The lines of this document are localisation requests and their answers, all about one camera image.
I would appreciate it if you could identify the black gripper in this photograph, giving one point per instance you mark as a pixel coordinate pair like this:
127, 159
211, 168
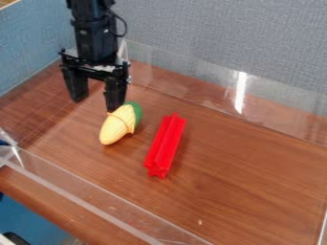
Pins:
110, 71

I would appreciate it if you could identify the yellow toy corn cob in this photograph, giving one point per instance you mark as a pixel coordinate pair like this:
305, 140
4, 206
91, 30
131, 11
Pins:
120, 122

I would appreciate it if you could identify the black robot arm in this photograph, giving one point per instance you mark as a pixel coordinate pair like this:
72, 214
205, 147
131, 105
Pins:
95, 57

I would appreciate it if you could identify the red star-shaped plastic block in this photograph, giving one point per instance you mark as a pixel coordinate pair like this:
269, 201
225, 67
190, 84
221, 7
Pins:
164, 145

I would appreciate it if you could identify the clear acrylic corner bracket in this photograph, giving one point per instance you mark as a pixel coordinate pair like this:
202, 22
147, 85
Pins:
123, 50

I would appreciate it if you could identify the clear acrylic left bracket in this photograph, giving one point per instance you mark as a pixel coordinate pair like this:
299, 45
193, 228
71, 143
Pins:
8, 150

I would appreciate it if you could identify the clear acrylic front wall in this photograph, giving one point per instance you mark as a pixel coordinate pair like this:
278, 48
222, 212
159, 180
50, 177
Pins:
86, 209

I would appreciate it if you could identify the clear acrylic wall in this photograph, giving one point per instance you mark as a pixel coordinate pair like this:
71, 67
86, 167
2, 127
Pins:
86, 209
259, 100

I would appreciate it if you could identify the clear acrylic back wall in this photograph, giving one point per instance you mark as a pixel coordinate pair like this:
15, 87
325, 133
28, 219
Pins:
259, 100

